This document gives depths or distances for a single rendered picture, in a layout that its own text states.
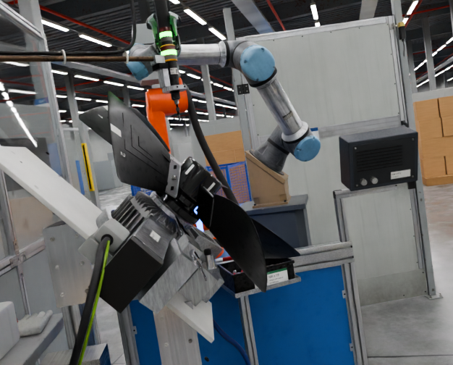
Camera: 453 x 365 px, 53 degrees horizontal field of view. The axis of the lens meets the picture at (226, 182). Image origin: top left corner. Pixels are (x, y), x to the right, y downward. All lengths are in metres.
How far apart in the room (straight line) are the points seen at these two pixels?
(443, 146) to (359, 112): 6.13
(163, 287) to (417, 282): 2.79
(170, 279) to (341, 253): 0.94
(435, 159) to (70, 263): 8.54
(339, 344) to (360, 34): 2.17
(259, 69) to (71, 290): 0.96
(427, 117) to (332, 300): 7.66
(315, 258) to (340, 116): 1.67
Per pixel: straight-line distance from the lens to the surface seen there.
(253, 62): 1.64
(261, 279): 1.01
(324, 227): 3.25
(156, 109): 5.30
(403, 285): 3.54
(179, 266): 0.94
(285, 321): 1.80
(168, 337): 1.21
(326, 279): 1.79
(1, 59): 1.15
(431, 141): 9.30
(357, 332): 1.87
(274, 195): 1.94
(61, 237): 1.18
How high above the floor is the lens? 1.27
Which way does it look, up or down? 4 degrees down
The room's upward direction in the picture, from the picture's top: 9 degrees counter-clockwise
